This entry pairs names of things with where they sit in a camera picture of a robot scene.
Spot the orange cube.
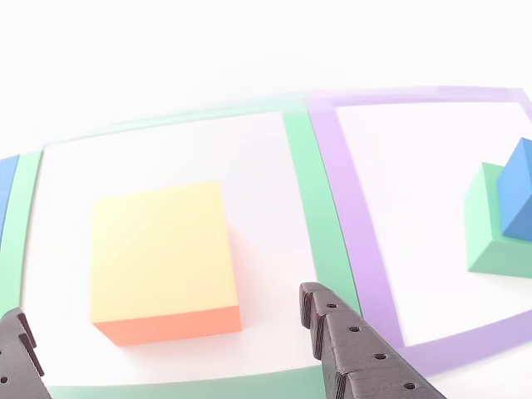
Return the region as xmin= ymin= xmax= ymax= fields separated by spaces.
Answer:
xmin=90 ymin=180 xmax=243 ymax=347

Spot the purple tape square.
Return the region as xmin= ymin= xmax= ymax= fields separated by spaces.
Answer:
xmin=305 ymin=85 xmax=532 ymax=377

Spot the green cube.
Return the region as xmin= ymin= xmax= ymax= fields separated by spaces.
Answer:
xmin=464 ymin=161 xmax=532 ymax=279

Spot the green tape square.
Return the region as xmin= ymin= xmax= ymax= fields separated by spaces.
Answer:
xmin=0 ymin=93 xmax=362 ymax=399

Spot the blue tape square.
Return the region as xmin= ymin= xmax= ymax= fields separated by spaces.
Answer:
xmin=0 ymin=154 xmax=21 ymax=246

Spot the small blue cube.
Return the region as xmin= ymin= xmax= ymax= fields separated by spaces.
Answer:
xmin=496 ymin=137 xmax=532 ymax=242

